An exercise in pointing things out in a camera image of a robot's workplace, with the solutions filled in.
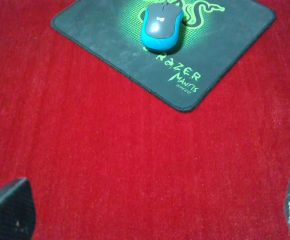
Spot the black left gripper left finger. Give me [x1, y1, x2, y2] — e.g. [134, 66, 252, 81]
[0, 177, 36, 240]

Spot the grey blue computer mouse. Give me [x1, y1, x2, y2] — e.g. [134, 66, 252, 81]
[140, 2, 184, 51]

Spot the black green Razer mouse pad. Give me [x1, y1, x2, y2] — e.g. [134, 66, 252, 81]
[51, 0, 276, 112]

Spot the red velvet tablecloth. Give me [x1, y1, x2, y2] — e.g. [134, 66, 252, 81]
[0, 0, 290, 240]

